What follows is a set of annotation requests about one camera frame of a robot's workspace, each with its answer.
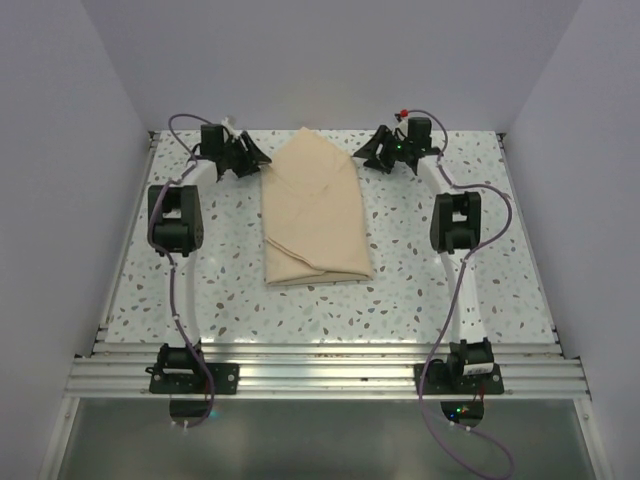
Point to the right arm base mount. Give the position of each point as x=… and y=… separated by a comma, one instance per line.
x=469, y=368

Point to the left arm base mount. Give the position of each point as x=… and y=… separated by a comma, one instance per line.
x=177, y=372

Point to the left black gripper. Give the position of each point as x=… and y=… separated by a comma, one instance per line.
x=252, y=158

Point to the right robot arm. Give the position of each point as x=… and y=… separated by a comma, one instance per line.
x=455, y=231

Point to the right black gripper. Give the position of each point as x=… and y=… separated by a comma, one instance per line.
x=369, y=150

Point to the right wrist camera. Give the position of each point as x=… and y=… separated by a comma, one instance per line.
x=402, y=117

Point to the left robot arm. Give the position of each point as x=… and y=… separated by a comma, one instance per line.
x=175, y=225

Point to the aluminium rail frame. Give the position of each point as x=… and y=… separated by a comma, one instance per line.
x=330, y=342

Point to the beige cloth mat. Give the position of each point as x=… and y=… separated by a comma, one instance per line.
x=313, y=214

